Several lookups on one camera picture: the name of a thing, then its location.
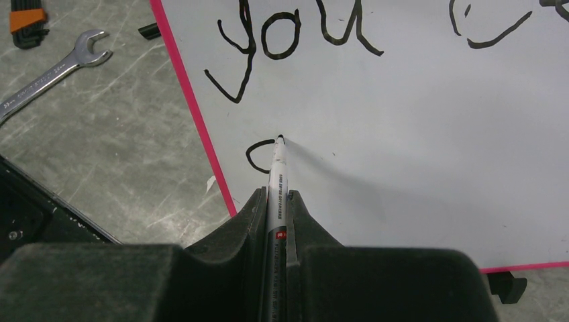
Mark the pink framed whiteboard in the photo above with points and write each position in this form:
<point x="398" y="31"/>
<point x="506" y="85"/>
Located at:
<point x="421" y="124"/>

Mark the silver combination wrench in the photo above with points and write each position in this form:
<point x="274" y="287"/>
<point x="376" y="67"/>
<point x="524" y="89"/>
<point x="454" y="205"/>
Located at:
<point x="82" y="56"/>

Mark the black marker cap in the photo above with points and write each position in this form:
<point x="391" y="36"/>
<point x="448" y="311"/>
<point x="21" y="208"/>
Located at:
<point x="150" y="31"/>

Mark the white whiteboard marker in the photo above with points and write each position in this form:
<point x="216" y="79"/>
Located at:
<point x="272" y="305"/>

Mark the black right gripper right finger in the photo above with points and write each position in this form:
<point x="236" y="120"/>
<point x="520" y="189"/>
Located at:
<point x="327" y="281"/>

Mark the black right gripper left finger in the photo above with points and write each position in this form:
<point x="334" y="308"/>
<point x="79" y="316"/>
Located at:
<point x="216" y="279"/>

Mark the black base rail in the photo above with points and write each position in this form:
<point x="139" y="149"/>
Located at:
<point x="30" y="213"/>

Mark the orange black hex keys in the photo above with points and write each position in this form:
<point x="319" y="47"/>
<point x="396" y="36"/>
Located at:
<point x="27" y="21"/>

